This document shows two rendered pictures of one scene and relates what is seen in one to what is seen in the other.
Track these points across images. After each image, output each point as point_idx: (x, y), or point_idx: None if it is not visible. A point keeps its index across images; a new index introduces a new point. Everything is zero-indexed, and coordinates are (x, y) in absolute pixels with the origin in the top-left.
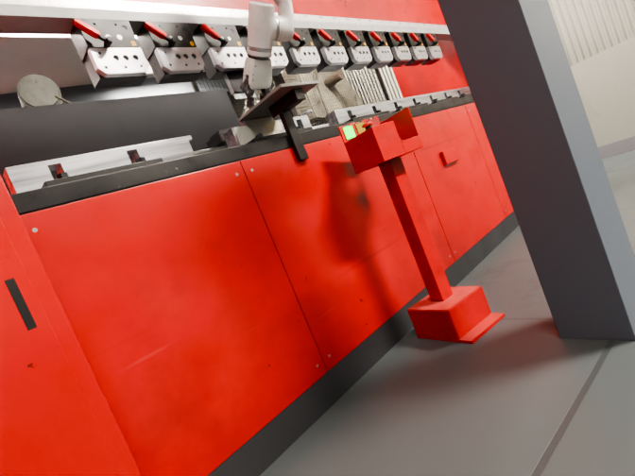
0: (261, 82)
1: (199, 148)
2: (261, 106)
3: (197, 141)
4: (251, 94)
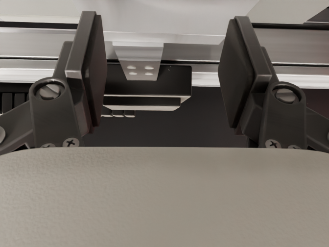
0: (213, 224)
1: (125, 128)
2: None
3: (124, 145)
4: (292, 105)
